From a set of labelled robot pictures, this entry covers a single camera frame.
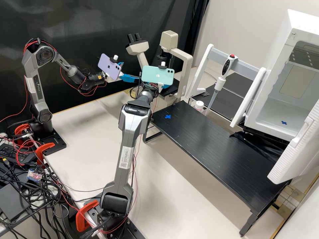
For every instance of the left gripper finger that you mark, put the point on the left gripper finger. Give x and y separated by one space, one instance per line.
120 66
129 77

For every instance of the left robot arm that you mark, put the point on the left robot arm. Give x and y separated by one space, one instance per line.
33 74

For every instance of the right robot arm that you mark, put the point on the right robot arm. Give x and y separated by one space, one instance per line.
129 139

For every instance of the cream microscope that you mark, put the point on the cream microscope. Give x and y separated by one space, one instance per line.
179 57

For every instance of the white-capped bottle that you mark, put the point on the white-capped bottle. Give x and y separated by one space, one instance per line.
199 104

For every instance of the black platform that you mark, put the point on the black platform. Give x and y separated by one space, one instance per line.
211 149
224 102
239 82

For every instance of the pipette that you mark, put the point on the pipette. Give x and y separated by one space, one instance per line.
226 66

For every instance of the orange clamp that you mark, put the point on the orange clamp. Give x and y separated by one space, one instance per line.
83 216
22 130
46 147

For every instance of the white pipette stand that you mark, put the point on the white pipette stand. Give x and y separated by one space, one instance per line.
249 98

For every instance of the small circuit board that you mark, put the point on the small circuit board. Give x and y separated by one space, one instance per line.
35 175

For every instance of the white incubator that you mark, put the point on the white incubator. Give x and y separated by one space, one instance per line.
274 112

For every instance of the incubator door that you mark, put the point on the incubator door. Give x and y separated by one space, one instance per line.
294 154

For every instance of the left wrist camera phone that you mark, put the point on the left wrist camera phone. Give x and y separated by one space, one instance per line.
109 66

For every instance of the wrist camera phone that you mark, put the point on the wrist camera phone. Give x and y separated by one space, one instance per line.
154 74
109 66

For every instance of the right wrist camera phone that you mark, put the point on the right wrist camera phone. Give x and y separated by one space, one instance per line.
154 74

